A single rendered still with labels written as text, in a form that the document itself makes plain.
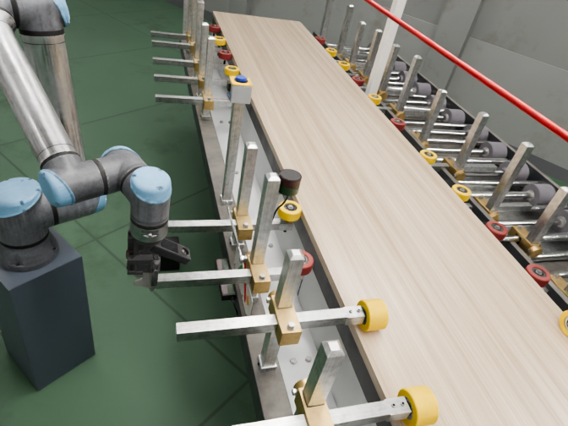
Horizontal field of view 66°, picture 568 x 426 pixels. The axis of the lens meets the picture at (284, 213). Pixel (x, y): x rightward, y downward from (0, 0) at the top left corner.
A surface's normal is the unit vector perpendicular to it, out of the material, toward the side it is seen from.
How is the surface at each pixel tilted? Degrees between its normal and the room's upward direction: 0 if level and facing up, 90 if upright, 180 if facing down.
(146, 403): 0
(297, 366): 0
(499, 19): 90
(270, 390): 0
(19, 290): 90
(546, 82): 90
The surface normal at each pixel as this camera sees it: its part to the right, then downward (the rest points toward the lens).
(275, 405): 0.18, -0.78
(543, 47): -0.63, 0.38
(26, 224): 0.65, 0.55
